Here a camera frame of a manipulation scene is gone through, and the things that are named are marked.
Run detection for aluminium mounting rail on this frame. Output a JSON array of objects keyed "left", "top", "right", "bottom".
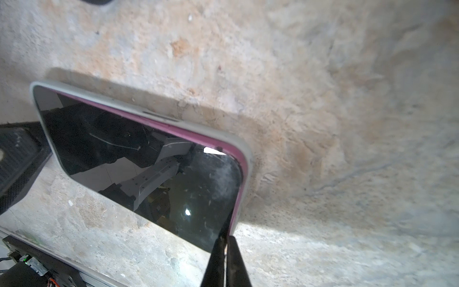
[{"left": 1, "top": 228, "right": 123, "bottom": 287}]

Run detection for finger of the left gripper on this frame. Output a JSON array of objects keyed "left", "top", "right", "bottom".
[{"left": 1, "top": 121, "right": 52, "bottom": 214}]

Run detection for black phone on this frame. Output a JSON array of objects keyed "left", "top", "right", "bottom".
[{"left": 31, "top": 83, "right": 248, "bottom": 252}]

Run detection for left circuit board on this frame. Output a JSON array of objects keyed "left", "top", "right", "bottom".
[{"left": 18, "top": 255, "right": 61, "bottom": 287}]

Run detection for light blue phone case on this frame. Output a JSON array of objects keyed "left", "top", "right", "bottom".
[{"left": 29, "top": 80, "right": 253, "bottom": 235}]

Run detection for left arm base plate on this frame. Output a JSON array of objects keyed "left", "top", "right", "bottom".
[{"left": 1, "top": 236, "right": 87, "bottom": 287}]

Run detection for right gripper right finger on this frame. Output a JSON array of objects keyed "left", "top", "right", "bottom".
[{"left": 227, "top": 236, "right": 252, "bottom": 287}]

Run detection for black phone case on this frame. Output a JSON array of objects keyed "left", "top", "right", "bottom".
[{"left": 82, "top": 0, "right": 112, "bottom": 6}]

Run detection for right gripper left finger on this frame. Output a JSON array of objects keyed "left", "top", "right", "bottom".
[{"left": 200, "top": 236, "right": 226, "bottom": 287}]

